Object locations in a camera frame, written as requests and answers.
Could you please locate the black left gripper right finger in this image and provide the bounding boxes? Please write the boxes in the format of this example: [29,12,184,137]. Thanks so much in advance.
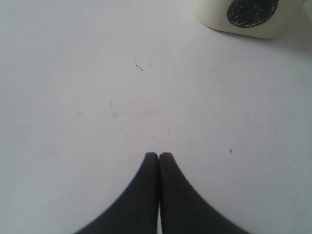
[159,153,247,234]

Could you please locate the cream bin with circle mark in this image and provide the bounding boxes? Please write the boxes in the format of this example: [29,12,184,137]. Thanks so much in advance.
[194,0,290,39]

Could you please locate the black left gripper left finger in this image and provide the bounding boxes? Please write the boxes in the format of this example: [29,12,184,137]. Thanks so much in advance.
[77,152,159,234]

